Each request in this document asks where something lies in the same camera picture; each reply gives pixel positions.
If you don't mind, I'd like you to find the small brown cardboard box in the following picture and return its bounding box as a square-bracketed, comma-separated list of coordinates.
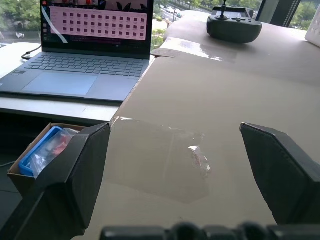
[7, 122, 87, 196]

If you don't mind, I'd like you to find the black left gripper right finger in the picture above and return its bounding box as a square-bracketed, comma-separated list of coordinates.
[239, 122, 320, 226]

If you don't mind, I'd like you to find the black remote controller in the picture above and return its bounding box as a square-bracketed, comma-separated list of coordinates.
[206, 0, 263, 44]

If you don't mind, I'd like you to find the grey open laptop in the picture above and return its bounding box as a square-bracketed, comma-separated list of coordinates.
[0, 0, 155, 103]

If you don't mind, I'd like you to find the black laptop cable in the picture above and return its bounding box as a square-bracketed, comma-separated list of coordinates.
[21, 43, 42, 62]

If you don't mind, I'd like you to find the white foam block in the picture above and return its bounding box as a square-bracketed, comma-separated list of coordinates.
[304, 9, 320, 48]

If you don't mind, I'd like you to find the blue plastic tray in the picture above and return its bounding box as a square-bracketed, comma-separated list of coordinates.
[18, 126, 63, 178]

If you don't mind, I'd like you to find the clear plastic parts bag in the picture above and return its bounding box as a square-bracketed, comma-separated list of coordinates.
[29, 127, 76, 179]

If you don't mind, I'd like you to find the large brown cardboard box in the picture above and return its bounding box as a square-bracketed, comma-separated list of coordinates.
[79, 16, 320, 240]

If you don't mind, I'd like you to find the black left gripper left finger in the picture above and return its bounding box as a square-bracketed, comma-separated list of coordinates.
[0, 122, 112, 240]

